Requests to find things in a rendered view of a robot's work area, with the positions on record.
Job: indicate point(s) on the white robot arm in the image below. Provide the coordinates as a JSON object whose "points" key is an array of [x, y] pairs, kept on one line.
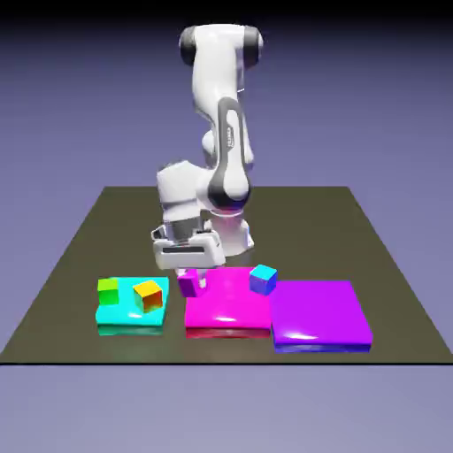
{"points": [[216, 106]]}

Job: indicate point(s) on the large purple box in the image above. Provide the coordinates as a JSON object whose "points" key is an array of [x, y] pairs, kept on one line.
{"points": [[318, 313]]}

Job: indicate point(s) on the small green cube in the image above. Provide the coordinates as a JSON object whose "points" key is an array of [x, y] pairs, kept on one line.
{"points": [[108, 291]]}

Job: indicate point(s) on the small orange cube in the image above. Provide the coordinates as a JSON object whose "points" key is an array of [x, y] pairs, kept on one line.
{"points": [[148, 296]]}

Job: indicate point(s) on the small magenta cube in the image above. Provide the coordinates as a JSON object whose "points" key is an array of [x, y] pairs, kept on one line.
{"points": [[191, 284]]}

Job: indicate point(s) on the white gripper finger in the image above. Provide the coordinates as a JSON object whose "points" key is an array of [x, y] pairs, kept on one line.
{"points": [[181, 272], [202, 280]]}

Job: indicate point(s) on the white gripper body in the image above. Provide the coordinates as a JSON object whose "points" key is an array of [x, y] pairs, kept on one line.
{"points": [[187, 252]]}

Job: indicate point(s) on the small blue cube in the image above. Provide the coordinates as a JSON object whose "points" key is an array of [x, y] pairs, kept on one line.
{"points": [[262, 279]]}

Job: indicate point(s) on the large magenta box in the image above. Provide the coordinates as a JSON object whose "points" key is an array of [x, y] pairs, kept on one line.
{"points": [[228, 300]]}

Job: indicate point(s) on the large cyan box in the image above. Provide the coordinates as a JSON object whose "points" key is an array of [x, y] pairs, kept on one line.
{"points": [[134, 315]]}

